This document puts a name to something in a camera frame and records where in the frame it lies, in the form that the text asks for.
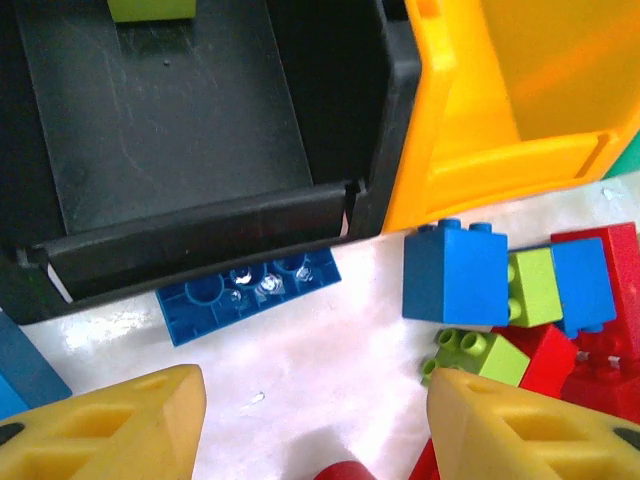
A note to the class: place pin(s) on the blue lego brick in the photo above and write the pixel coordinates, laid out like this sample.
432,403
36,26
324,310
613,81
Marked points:
582,285
25,370
450,280

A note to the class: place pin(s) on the lime green lego brick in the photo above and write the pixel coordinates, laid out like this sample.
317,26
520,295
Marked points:
500,357
150,10
537,290

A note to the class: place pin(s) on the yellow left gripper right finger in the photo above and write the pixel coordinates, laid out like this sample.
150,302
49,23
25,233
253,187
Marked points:
525,440

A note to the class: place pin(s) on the black plastic bin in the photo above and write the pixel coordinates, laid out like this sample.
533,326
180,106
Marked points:
175,125

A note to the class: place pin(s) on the yellow plastic bin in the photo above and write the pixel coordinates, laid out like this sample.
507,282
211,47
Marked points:
550,75

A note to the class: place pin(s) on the blue lego plate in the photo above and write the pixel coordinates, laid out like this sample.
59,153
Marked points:
200,320

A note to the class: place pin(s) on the long red lego brick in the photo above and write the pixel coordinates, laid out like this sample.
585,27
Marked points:
625,270

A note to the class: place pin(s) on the green plastic bin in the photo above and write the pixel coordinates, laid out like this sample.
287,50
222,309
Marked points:
630,160

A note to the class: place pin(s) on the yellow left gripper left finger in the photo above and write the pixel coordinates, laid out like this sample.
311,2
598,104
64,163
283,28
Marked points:
100,435

